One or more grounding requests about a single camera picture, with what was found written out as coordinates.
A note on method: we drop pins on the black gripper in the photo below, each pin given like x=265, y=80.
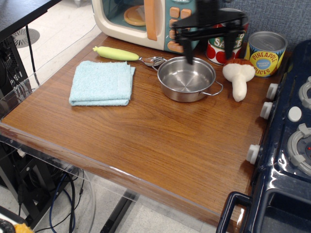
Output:
x=209, y=21

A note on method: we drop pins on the light blue folded towel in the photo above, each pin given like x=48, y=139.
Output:
x=102, y=84

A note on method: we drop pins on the clear acrylic barrier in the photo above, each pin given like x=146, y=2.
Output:
x=51, y=53

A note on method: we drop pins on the dark blue toy stove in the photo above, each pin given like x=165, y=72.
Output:
x=280, y=199

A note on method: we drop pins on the pineapple slices can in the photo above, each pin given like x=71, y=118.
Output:
x=265, y=51

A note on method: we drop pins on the spoon with green handle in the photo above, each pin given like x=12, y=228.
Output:
x=122, y=55

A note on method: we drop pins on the stainless steel pot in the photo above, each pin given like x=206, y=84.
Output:
x=184, y=82

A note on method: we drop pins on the toy microwave oven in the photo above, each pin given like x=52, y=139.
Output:
x=143, y=22

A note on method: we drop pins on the tomato sauce can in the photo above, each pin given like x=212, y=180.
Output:
x=216, y=46

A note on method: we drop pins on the black side desk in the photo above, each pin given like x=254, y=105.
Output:
x=15, y=14

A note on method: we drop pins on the yellow object at corner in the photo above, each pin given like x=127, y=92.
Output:
x=21, y=228

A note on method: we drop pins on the plush mushroom toy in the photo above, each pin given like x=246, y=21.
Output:
x=238, y=72

